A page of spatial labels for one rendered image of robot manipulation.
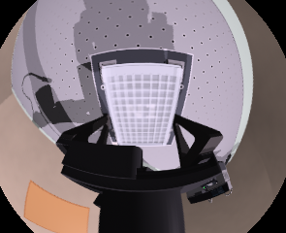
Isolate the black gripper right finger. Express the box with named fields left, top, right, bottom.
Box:
left=173, top=114, right=223, bottom=168

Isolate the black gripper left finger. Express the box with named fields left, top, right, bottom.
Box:
left=59, top=115, right=111, bottom=145

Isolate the white microplate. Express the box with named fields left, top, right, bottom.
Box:
left=101, top=63, right=183, bottom=147

